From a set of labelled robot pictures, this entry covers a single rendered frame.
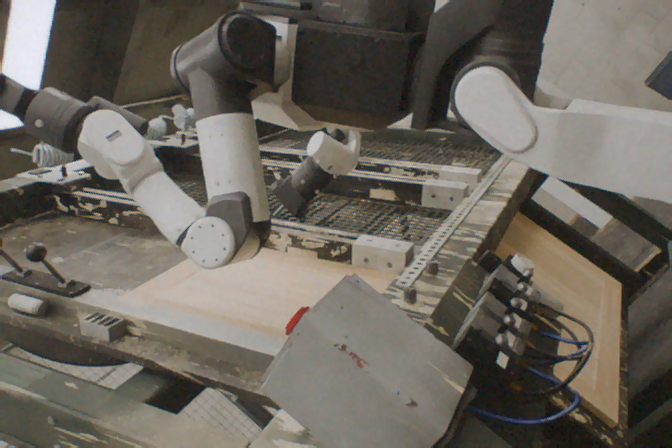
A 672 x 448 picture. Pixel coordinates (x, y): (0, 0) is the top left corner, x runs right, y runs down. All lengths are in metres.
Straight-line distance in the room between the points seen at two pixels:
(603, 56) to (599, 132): 5.24
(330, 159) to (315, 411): 0.91
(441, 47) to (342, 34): 0.15
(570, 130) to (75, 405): 0.80
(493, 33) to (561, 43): 5.25
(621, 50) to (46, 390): 5.74
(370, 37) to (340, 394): 0.57
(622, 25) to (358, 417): 5.72
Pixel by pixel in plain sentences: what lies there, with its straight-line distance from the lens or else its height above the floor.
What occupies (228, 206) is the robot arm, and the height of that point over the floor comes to 1.14.
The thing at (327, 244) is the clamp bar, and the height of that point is 1.07.
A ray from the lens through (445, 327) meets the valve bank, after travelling 1.06.
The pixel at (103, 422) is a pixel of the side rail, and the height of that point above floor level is 1.07.
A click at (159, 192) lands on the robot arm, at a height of 1.26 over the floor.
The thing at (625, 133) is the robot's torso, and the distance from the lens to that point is 0.95.
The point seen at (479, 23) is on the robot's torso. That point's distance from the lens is 0.94.
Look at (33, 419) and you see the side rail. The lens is 0.98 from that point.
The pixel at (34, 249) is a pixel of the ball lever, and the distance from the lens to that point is 1.19.
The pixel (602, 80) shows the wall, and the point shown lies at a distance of 6.21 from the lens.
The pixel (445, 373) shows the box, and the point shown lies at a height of 0.78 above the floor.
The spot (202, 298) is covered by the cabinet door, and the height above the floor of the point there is 1.18.
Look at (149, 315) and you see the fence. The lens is 1.12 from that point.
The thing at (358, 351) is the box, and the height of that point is 0.87.
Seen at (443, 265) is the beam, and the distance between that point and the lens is 1.27.
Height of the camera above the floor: 0.86
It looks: 11 degrees up
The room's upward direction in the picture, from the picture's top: 52 degrees counter-clockwise
